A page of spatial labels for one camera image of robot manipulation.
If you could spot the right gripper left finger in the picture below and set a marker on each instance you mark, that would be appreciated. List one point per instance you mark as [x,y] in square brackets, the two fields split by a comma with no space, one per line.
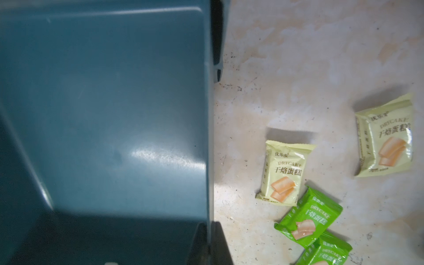
[199,251]

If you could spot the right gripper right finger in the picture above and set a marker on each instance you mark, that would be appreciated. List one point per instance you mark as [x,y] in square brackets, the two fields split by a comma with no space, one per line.
[220,253]

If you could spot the green cookie packet two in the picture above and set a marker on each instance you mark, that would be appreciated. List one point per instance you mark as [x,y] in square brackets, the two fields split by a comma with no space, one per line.
[307,221]

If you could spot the yellow cookie packet three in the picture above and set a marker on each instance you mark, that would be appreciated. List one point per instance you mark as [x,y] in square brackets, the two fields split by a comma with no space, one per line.
[283,172]

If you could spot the green cookie packet three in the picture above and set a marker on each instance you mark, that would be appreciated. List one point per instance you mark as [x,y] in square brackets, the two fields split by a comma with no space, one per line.
[328,249]

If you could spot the teal drawer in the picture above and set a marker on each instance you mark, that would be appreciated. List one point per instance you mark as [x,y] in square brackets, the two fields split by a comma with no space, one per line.
[107,129]

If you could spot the yellow cookie packet two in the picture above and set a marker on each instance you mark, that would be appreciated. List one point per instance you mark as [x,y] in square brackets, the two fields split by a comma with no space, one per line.
[385,137]

